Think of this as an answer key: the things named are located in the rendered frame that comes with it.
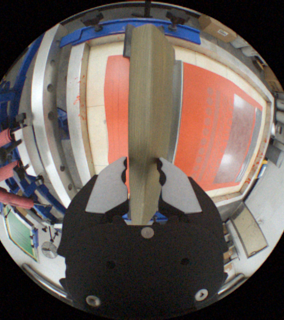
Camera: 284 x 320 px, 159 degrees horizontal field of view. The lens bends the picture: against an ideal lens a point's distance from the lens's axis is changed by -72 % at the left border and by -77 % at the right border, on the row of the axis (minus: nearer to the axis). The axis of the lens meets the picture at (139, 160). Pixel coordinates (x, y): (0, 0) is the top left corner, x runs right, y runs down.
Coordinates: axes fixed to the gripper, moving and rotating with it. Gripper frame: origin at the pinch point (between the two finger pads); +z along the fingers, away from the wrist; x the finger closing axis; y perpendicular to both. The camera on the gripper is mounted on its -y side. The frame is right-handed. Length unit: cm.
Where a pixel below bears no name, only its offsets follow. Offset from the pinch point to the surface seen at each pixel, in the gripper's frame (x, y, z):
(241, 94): 32.3, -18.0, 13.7
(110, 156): -8.1, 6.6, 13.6
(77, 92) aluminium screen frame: -14.2, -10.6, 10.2
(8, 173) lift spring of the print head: -48.0, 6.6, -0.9
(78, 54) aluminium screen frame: -14.9, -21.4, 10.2
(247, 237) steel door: 375, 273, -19
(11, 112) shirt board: -70, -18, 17
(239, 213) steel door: 375, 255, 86
